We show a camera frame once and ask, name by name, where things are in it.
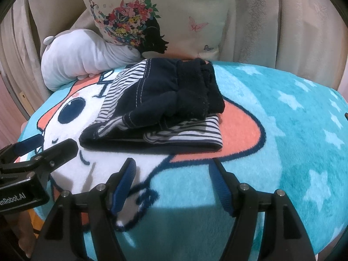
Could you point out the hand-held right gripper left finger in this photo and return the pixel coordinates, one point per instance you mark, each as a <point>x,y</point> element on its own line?
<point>123,185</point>

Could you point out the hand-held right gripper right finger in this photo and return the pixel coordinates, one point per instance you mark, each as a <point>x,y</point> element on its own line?
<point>221,187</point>

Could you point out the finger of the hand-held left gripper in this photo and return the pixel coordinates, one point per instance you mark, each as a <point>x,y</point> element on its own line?
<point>30,141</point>
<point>62,149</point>

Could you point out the striped pants with navy patch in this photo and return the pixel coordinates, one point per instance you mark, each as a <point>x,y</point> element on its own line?
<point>174,92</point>

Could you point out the person's left forearm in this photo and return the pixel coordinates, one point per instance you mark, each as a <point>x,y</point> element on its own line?
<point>25,233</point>

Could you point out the pink wooden cabinet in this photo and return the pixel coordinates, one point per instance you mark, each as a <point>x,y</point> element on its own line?
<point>9,106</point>

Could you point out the teal printed star blanket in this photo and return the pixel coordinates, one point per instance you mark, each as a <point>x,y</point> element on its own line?
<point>272,146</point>

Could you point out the white plush pillow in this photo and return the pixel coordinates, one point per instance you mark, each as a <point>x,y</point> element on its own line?
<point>76,59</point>

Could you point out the plain beige pillow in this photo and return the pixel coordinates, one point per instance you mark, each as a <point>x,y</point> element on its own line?
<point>81,23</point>

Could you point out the cream floral print pillow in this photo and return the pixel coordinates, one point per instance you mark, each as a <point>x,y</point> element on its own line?
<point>176,11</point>

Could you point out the beige curtain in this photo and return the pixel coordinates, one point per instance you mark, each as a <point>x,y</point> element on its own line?
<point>285,19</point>

